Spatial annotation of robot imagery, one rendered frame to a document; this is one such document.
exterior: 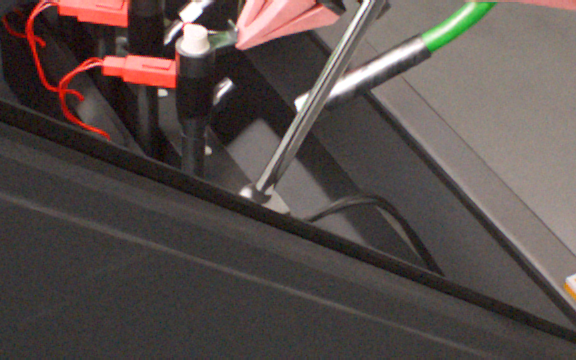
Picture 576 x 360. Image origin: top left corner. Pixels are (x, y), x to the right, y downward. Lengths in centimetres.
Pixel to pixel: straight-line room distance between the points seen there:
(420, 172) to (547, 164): 144
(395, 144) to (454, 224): 10
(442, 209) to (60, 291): 71
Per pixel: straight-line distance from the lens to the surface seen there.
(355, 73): 87
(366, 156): 124
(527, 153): 261
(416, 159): 117
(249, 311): 55
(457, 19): 86
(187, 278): 51
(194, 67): 94
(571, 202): 253
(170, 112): 111
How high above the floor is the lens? 171
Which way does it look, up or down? 44 degrees down
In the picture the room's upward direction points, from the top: 5 degrees clockwise
